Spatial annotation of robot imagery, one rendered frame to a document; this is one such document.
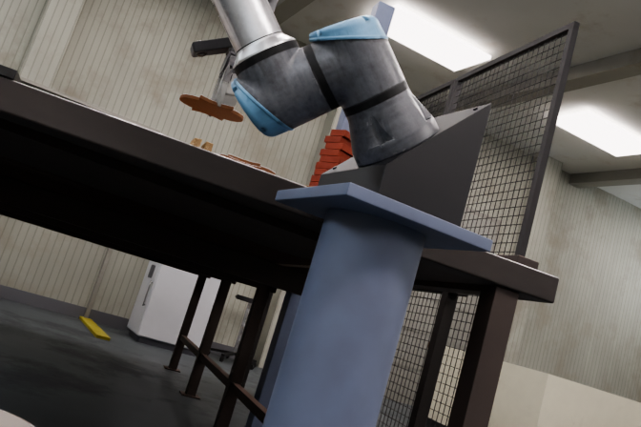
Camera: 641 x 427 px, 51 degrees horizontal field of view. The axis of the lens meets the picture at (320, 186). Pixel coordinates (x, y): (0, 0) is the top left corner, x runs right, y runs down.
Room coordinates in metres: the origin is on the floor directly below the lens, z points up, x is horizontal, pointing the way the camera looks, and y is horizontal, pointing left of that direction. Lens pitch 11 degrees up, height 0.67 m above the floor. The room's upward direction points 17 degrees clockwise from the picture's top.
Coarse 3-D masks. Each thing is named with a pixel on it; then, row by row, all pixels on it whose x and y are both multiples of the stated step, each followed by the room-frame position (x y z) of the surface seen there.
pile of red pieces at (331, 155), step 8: (328, 136) 2.23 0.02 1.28; (336, 136) 2.21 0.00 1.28; (344, 136) 2.19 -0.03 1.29; (328, 144) 2.22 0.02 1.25; (336, 144) 2.20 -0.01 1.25; (344, 144) 2.18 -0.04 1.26; (320, 152) 2.24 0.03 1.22; (328, 152) 2.21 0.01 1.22; (336, 152) 2.19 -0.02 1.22; (344, 152) 2.20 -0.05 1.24; (320, 160) 2.23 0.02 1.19; (328, 160) 2.20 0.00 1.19; (336, 160) 2.18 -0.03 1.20; (344, 160) 2.18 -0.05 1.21; (320, 168) 2.22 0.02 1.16; (328, 168) 2.19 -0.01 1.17; (312, 176) 2.23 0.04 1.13; (312, 184) 2.23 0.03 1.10
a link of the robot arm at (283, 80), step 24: (216, 0) 1.02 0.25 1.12; (240, 0) 1.00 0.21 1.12; (264, 0) 1.02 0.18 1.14; (240, 24) 1.02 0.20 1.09; (264, 24) 1.02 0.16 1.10; (240, 48) 1.03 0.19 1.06; (264, 48) 1.01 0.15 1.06; (288, 48) 1.02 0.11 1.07; (240, 72) 1.04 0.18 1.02; (264, 72) 1.02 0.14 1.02; (288, 72) 1.02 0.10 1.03; (312, 72) 1.01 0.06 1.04; (240, 96) 1.04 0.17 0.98; (264, 96) 1.03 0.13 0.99; (288, 96) 1.02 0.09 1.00; (312, 96) 1.03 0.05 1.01; (264, 120) 1.05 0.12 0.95; (288, 120) 1.05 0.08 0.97
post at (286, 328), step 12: (372, 12) 3.40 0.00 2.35; (384, 12) 3.35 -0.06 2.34; (384, 24) 3.36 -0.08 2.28; (288, 300) 3.35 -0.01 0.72; (288, 312) 3.35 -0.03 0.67; (276, 324) 3.43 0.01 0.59; (288, 324) 3.35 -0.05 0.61; (276, 336) 3.37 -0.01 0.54; (288, 336) 3.36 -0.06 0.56; (276, 348) 3.34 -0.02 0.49; (276, 360) 3.35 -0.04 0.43; (264, 372) 3.38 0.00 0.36; (276, 372) 3.35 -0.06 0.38; (264, 384) 3.34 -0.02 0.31; (264, 396) 3.35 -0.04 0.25; (252, 420) 3.35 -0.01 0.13
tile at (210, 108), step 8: (184, 96) 1.41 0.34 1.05; (192, 96) 1.41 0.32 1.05; (200, 96) 1.38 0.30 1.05; (192, 104) 1.45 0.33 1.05; (200, 104) 1.43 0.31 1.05; (208, 104) 1.41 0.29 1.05; (216, 104) 1.40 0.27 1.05; (208, 112) 1.49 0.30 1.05; (216, 112) 1.47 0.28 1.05; (224, 112) 1.45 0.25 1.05; (232, 112) 1.43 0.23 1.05; (232, 120) 1.50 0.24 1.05; (240, 120) 1.47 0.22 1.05
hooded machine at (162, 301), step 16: (160, 272) 6.48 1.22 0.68; (176, 272) 6.54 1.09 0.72; (144, 288) 6.78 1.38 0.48; (160, 288) 6.50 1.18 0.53; (176, 288) 6.56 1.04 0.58; (192, 288) 6.61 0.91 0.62; (208, 288) 6.68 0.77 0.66; (144, 304) 6.54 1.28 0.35; (160, 304) 6.52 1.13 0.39; (176, 304) 6.58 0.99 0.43; (208, 304) 6.70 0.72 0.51; (144, 320) 6.48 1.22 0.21; (160, 320) 6.54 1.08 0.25; (176, 320) 6.60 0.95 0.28; (144, 336) 6.50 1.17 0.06; (160, 336) 6.56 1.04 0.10; (176, 336) 6.62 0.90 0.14; (192, 336) 6.68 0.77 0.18
